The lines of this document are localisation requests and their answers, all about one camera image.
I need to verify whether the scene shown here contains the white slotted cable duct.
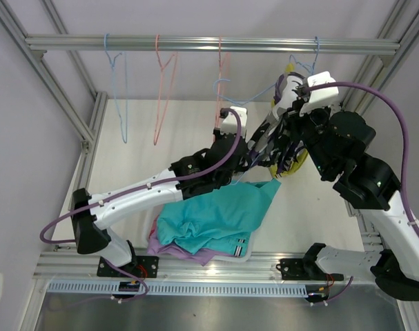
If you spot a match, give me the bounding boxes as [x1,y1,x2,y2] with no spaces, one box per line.
[47,280,308,298]

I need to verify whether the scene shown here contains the purple white patterned trousers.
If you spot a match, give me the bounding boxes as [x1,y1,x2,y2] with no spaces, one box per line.
[247,71,307,170]

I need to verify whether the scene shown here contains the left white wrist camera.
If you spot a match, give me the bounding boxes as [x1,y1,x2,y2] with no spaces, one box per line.
[215,106,248,138]

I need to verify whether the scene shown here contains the light blue wire hanger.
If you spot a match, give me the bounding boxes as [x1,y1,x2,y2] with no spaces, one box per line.
[103,33,129,144]

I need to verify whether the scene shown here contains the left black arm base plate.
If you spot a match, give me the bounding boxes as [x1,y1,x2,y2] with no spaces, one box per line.
[97,256,159,279]

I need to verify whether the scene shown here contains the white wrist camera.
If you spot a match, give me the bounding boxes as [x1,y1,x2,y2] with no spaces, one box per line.
[296,71,339,117]
[215,106,248,138]

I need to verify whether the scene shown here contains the white plastic basket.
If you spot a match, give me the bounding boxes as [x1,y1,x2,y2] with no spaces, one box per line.
[148,205,254,262]

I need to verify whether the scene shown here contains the pink wire hanger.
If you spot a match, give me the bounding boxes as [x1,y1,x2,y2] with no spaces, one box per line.
[153,34,178,146]
[215,37,231,128]

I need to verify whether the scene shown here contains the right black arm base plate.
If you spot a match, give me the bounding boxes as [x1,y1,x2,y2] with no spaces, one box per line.
[275,258,344,281]

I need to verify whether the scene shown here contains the olive yellow trousers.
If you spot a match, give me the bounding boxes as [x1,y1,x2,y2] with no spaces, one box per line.
[269,63,308,178]

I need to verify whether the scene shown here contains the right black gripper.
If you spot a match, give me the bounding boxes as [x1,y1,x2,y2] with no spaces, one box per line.
[289,98,336,178]

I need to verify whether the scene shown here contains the aluminium frame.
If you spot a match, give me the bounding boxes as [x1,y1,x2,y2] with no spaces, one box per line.
[0,0,419,331]

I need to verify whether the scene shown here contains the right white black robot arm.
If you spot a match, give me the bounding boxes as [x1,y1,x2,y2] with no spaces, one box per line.
[284,107,419,302]

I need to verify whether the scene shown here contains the lilac purple trousers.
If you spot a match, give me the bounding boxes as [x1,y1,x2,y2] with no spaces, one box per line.
[147,237,217,266]

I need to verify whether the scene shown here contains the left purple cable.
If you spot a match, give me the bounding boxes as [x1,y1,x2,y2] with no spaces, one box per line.
[39,108,243,245]

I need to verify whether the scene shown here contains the teal trousers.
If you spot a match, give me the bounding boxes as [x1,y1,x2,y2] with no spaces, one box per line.
[157,179,280,258]

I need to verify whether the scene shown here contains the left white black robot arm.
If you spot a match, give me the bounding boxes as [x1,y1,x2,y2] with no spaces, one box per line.
[71,134,248,277]

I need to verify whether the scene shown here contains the aluminium hanging rail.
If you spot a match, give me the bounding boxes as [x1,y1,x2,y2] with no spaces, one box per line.
[25,34,400,56]

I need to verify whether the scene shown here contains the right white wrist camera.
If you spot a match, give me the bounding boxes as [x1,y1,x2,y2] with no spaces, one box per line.
[296,71,339,117]

